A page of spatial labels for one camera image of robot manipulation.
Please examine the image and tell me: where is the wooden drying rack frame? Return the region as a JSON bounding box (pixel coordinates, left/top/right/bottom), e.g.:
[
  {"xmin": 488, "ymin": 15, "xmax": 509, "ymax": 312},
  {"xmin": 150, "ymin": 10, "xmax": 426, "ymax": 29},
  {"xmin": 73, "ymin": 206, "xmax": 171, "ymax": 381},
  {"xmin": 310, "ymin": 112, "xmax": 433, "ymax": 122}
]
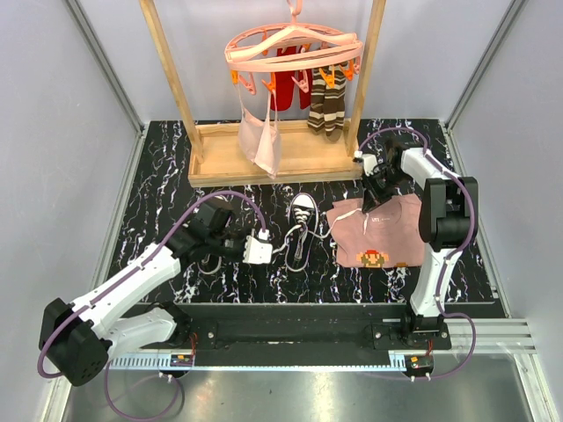
[{"xmin": 140, "ymin": 1, "xmax": 386, "ymax": 187}]

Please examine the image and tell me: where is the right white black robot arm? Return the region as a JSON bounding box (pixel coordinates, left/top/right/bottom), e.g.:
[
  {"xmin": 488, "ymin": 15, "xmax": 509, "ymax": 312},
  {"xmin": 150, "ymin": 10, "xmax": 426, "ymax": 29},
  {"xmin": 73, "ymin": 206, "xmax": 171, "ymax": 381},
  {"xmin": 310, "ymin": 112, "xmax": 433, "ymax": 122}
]
[{"xmin": 354, "ymin": 139, "xmax": 479, "ymax": 349}]

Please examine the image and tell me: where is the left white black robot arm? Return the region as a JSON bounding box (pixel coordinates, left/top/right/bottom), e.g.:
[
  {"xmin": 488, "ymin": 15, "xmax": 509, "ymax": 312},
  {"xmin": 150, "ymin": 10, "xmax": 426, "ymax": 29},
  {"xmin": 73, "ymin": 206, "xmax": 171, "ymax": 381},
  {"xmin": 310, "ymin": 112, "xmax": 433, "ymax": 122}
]
[{"xmin": 37, "ymin": 192, "xmax": 271, "ymax": 387}]

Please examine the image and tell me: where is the black sneaker with white laces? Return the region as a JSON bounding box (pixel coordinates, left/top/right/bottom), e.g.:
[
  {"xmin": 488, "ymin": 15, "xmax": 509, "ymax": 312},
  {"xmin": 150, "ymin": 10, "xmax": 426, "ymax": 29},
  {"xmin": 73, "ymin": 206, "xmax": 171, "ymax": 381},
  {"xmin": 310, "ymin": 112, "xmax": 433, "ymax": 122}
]
[{"xmin": 271, "ymin": 192, "xmax": 370, "ymax": 273}]

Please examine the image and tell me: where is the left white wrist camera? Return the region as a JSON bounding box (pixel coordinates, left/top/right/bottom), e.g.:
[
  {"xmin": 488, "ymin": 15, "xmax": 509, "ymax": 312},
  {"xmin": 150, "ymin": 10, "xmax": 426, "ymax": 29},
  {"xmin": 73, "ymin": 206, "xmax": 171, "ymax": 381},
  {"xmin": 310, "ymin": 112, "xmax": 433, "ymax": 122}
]
[{"xmin": 243, "ymin": 229, "xmax": 274, "ymax": 265}]

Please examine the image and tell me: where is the left small connector box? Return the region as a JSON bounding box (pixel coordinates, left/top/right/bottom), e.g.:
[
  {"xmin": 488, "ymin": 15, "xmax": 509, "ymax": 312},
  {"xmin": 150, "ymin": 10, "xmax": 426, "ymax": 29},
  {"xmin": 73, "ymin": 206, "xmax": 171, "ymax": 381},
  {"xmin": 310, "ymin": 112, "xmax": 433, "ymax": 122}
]
[{"xmin": 170, "ymin": 353, "xmax": 194, "ymax": 367}]

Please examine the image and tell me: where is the brown striped sock pair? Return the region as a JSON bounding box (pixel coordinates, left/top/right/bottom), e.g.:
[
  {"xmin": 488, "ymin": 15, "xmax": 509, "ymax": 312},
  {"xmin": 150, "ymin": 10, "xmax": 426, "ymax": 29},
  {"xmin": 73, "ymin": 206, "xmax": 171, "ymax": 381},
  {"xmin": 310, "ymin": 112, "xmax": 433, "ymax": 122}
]
[{"xmin": 307, "ymin": 68, "xmax": 347, "ymax": 142}]

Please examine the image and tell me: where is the right small connector box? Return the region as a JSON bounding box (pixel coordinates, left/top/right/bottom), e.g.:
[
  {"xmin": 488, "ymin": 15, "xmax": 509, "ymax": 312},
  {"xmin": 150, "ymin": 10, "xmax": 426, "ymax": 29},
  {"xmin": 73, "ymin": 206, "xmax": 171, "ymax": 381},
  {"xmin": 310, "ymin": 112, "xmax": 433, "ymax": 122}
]
[{"xmin": 406, "ymin": 354, "xmax": 435, "ymax": 377}]

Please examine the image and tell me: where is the pink round clip hanger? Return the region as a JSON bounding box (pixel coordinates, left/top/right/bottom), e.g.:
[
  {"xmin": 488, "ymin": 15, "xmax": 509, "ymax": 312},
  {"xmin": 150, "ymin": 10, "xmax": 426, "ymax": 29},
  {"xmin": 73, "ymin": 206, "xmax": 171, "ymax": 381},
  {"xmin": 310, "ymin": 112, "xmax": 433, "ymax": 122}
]
[{"xmin": 224, "ymin": 1, "xmax": 363, "ymax": 95}]

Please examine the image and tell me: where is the red sock pair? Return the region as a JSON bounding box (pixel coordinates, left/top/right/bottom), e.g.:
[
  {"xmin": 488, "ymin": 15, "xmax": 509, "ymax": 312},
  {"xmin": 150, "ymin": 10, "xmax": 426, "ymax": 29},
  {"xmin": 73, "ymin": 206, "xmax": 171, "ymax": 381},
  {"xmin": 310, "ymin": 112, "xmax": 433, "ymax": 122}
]
[{"xmin": 271, "ymin": 69, "xmax": 312, "ymax": 112}]

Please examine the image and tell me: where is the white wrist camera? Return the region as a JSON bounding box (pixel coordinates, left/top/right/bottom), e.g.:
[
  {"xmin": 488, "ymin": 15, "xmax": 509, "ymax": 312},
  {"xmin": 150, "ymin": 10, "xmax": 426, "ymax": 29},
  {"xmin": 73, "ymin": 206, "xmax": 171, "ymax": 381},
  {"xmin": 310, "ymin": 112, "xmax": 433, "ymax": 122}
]
[
  {"xmin": 243, "ymin": 229, "xmax": 274, "ymax": 265},
  {"xmin": 353, "ymin": 150, "xmax": 379, "ymax": 177}
]

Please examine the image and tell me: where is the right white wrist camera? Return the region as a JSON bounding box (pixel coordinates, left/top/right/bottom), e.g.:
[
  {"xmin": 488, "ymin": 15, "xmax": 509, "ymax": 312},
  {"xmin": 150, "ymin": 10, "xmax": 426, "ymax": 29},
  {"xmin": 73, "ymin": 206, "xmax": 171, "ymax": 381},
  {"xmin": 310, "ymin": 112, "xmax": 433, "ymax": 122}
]
[{"xmin": 353, "ymin": 150, "xmax": 379, "ymax": 177}]

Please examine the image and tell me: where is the pink mario t-shirt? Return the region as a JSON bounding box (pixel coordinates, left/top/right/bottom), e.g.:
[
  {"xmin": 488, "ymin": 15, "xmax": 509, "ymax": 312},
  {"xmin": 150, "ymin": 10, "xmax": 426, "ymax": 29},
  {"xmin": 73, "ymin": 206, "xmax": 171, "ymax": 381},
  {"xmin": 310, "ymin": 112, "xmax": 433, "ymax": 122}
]
[{"xmin": 326, "ymin": 193, "xmax": 425, "ymax": 269}]

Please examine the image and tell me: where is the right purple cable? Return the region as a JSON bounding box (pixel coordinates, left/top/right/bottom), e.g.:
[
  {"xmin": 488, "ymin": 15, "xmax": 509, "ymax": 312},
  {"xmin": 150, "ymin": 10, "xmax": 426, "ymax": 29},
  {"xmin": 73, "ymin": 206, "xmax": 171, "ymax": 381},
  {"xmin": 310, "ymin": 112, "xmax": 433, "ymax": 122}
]
[{"xmin": 356, "ymin": 127, "xmax": 479, "ymax": 382}]

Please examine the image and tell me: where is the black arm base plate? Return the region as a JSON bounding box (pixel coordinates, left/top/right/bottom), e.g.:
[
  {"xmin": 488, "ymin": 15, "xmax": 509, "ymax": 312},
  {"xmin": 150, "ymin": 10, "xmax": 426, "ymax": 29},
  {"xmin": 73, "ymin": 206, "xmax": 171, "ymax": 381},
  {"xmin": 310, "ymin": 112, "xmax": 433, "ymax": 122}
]
[{"xmin": 139, "ymin": 302, "xmax": 451, "ymax": 368}]

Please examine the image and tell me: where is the small connector box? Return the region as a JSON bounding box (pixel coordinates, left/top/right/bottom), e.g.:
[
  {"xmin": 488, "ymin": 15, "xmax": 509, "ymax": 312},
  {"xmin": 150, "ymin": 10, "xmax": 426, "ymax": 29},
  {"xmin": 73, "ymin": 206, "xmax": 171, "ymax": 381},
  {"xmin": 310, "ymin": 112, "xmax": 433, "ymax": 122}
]
[
  {"xmin": 406, "ymin": 354, "xmax": 435, "ymax": 377},
  {"xmin": 170, "ymin": 353, "xmax": 194, "ymax": 367}
]

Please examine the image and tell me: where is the pink bra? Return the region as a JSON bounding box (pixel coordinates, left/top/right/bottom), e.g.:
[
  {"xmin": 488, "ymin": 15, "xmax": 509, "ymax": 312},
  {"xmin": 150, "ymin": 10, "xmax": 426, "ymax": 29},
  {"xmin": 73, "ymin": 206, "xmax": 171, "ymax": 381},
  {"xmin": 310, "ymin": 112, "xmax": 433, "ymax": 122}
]
[{"xmin": 238, "ymin": 90, "xmax": 282, "ymax": 179}]

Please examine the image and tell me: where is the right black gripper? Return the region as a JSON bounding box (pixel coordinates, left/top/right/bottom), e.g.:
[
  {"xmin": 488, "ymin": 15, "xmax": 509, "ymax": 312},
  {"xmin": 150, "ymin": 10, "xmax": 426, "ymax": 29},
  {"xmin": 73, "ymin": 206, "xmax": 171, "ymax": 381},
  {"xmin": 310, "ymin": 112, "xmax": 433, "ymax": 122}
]
[{"xmin": 359, "ymin": 168, "xmax": 409, "ymax": 215}]

